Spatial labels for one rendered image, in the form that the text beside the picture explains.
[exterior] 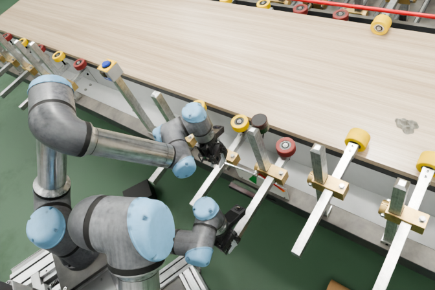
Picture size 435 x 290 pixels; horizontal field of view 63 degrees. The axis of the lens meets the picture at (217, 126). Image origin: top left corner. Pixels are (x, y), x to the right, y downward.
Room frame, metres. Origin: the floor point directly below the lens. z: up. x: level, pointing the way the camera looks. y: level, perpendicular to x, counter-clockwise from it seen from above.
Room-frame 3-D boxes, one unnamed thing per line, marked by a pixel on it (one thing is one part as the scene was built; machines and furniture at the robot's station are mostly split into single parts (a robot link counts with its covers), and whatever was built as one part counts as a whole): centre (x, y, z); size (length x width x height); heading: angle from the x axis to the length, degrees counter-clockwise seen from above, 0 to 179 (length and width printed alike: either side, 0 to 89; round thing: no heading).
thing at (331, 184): (0.57, -0.27, 0.95); 0.14 x 0.06 x 0.05; 36
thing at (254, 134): (0.79, -0.11, 0.89); 0.04 x 0.04 x 0.48; 36
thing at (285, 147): (0.82, -0.22, 0.85); 0.08 x 0.08 x 0.11
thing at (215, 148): (0.84, 0.06, 1.08); 0.09 x 0.08 x 0.12; 141
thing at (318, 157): (0.59, -0.25, 0.93); 0.04 x 0.04 x 0.48; 36
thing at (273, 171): (0.77, -0.12, 0.85); 0.14 x 0.06 x 0.05; 36
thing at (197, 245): (0.48, 0.21, 1.12); 0.11 x 0.11 x 0.08; 58
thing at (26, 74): (2.35, 1.08, 0.82); 0.44 x 0.03 x 0.04; 126
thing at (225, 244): (0.56, 0.15, 0.97); 0.09 x 0.08 x 0.12; 126
